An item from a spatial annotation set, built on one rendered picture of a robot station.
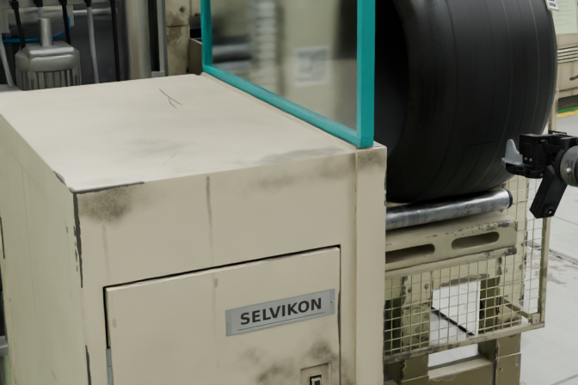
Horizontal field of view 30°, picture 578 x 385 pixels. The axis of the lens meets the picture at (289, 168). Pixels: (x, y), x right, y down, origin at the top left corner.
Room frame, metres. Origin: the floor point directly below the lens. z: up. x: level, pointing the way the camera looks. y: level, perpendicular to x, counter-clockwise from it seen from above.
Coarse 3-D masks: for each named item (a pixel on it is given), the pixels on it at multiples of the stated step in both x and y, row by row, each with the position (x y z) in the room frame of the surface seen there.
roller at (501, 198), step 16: (480, 192) 2.17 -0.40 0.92; (496, 192) 2.18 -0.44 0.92; (400, 208) 2.08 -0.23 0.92; (416, 208) 2.09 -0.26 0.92; (432, 208) 2.10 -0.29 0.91; (448, 208) 2.11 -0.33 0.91; (464, 208) 2.13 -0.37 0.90; (480, 208) 2.14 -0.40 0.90; (496, 208) 2.17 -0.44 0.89; (400, 224) 2.06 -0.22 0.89; (416, 224) 2.09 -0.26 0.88
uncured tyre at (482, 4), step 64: (384, 0) 2.54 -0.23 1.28; (448, 0) 2.01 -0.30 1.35; (512, 0) 2.05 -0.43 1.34; (384, 64) 2.55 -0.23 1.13; (448, 64) 1.97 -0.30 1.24; (512, 64) 2.01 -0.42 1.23; (384, 128) 2.46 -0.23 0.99; (448, 128) 1.97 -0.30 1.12; (512, 128) 2.02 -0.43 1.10; (448, 192) 2.09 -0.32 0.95
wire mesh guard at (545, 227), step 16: (544, 224) 2.83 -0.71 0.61; (528, 240) 2.81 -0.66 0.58; (544, 240) 2.82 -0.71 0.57; (544, 256) 2.82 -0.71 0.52; (464, 272) 2.72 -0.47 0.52; (544, 272) 2.83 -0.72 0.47; (544, 288) 2.83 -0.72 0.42; (512, 304) 2.79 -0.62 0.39; (544, 304) 2.83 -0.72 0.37; (432, 320) 2.68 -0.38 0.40; (448, 320) 2.70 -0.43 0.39; (480, 320) 2.75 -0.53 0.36; (528, 320) 2.81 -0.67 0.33; (448, 336) 2.70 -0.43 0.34; (480, 336) 2.74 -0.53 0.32; (496, 336) 2.76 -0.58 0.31; (400, 352) 2.64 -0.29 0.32; (416, 352) 2.65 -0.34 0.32; (432, 352) 2.67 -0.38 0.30
